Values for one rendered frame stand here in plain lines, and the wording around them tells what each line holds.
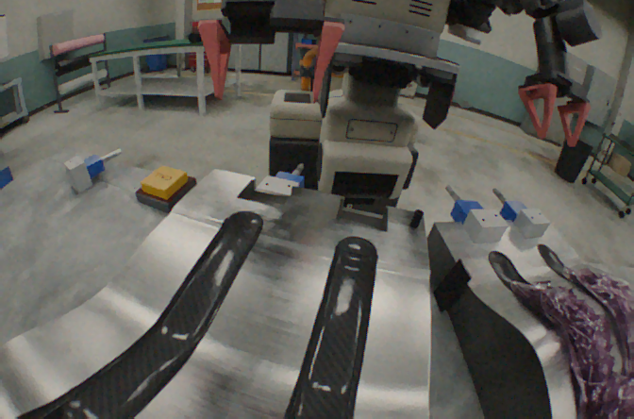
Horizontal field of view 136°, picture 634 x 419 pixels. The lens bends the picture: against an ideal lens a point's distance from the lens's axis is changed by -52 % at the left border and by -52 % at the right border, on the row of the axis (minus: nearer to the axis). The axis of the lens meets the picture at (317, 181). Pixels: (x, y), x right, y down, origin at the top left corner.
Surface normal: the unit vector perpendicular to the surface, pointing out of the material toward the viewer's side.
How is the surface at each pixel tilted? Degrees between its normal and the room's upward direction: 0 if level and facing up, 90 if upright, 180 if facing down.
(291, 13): 63
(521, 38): 90
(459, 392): 0
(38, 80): 90
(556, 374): 10
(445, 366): 0
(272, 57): 90
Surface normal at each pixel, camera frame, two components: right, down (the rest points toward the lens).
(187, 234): 0.08, -0.82
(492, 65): -0.27, 0.49
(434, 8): 0.04, 0.65
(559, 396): 0.11, -0.68
